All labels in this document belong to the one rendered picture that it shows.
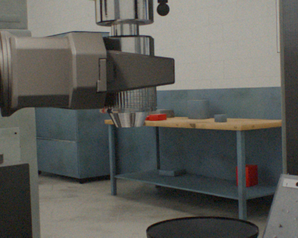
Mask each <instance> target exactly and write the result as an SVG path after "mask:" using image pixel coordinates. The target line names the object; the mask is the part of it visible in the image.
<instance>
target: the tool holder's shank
mask: <svg viewBox="0 0 298 238"><path fill-rule="evenodd" d="M143 25H145V23H144V22H136V21H124V22H111V23H106V24H105V26H107V27H111V36H112V35H140V26H143Z"/></svg>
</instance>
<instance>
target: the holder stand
mask: <svg viewBox="0 0 298 238"><path fill-rule="evenodd" d="M0 238H33V237H32V216H31V196H30V175H29V163H27V162H21V161H10V160H4V159H3V153H1V152H0Z"/></svg>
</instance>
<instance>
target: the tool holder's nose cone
mask: <svg viewBox="0 0 298 238"><path fill-rule="evenodd" d="M147 114H148V112H132V113H108V115H109V116H110V119H111V120H112V121H113V123H114V125H115V127H120V128H125V127H141V126H143V124H144V121H145V119H146V117H147Z"/></svg>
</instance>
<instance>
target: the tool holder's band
mask: <svg viewBox="0 0 298 238"><path fill-rule="evenodd" d="M103 41H104V44H105V48H106V49H112V48H155V39H154V37H153V36H150V35H112V36H104V37H103Z"/></svg>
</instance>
